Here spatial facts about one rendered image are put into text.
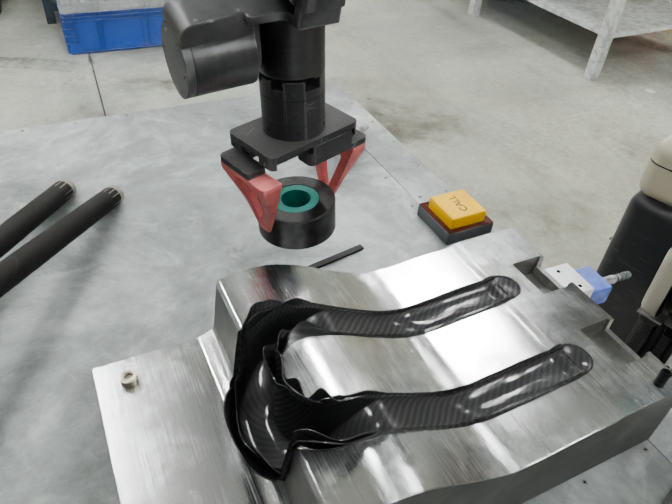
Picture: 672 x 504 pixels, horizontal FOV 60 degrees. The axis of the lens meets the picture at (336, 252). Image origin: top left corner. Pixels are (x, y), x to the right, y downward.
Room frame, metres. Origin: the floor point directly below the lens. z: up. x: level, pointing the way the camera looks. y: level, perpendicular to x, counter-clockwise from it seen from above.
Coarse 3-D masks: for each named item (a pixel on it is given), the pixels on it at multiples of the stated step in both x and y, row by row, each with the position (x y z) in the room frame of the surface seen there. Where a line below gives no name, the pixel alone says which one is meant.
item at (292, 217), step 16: (304, 176) 0.52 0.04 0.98; (288, 192) 0.49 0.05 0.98; (304, 192) 0.49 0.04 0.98; (320, 192) 0.49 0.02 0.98; (288, 208) 0.46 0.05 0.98; (304, 208) 0.46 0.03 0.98; (320, 208) 0.46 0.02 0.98; (288, 224) 0.44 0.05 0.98; (304, 224) 0.44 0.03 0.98; (320, 224) 0.45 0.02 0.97; (272, 240) 0.45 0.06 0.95; (288, 240) 0.44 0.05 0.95; (304, 240) 0.44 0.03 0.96; (320, 240) 0.45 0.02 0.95
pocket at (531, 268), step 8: (520, 264) 0.52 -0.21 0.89; (528, 264) 0.53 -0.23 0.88; (536, 264) 0.53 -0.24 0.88; (528, 272) 0.53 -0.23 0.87; (536, 272) 0.53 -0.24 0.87; (544, 272) 0.52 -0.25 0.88; (536, 280) 0.52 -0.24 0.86; (544, 280) 0.51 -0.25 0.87; (552, 280) 0.51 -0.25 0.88; (544, 288) 0.51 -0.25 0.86; (552, 288) 0.50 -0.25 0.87; (560, 288) 0.49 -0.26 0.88
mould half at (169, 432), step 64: (448, 256) 0.52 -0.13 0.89; (512, 256) 0.53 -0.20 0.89; (512, 320) 0.43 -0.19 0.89; (576, 320) 0.43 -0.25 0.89; (192, 384) 0.33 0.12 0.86; (320, 384) 0.29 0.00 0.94; (384, 384) 0.31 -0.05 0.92; (448, 384) 0.34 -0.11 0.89; (576, 384) 0.35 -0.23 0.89; (640, 384) 0.35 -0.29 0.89; (128, 448) 0.26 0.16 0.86; (192, 448) 0.27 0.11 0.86; (384, 448) 0.24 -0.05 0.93; (448, 448) 0.26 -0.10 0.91; (512, 448) 0.28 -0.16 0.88; (576, 448) 0.29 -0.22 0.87
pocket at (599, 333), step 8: (608, 320) 0.44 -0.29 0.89; (584, 328) 0.42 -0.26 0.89; (592, 328) 0.43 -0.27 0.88; (600, 328) 0.44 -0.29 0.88; (608, 328) 0.44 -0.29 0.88; (592, 336) 0.43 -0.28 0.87; (600, 336) 0.43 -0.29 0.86; (608, 336) 0.43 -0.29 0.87; (616, 336) 0.43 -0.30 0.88; (600, 344) 0.42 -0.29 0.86; (608, 344) 0.42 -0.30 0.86; (616, 344) 0.42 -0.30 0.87; (624, 344) 0.42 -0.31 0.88; (608, 352) 0.41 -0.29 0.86; (616, 352) 0.41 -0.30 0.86; (624, 352) 0.41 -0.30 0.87; (632, 352) 0.41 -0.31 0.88; (616, 360) 0.40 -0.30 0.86; (624, 360) 0.41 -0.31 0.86; (632, 360) 0.40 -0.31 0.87
